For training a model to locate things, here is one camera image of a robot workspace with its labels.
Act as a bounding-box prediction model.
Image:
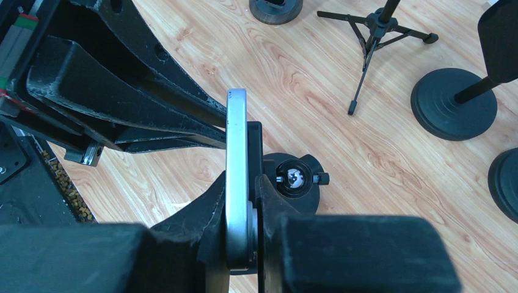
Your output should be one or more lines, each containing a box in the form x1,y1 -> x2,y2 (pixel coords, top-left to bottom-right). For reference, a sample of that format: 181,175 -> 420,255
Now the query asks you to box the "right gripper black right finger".
255,175 -> 462,292

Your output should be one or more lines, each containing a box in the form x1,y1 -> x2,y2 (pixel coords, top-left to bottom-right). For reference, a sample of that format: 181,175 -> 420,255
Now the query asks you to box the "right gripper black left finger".
1,175 -> 227,292

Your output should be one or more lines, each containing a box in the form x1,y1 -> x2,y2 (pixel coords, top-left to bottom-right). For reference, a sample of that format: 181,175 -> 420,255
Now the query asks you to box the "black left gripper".
1,1 -> 226,167

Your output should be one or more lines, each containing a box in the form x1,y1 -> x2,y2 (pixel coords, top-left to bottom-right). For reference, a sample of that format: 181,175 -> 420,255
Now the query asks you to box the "grey round stand base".
249,0 -> 304,25

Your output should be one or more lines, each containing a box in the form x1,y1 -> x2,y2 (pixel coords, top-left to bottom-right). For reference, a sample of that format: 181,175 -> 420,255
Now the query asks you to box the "black phone stand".
487,148 -> 517,223
244,121 -> 330,276
410,68 -> 500,141

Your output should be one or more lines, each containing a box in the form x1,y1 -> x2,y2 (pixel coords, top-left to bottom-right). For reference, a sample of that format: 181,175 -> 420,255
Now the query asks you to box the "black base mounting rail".
1,123 -> 97,225

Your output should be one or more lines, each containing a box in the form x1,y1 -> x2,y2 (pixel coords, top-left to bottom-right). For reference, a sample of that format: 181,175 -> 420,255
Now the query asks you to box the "black smartphone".
225,89 -> 258,272
477,0 -> 517,84

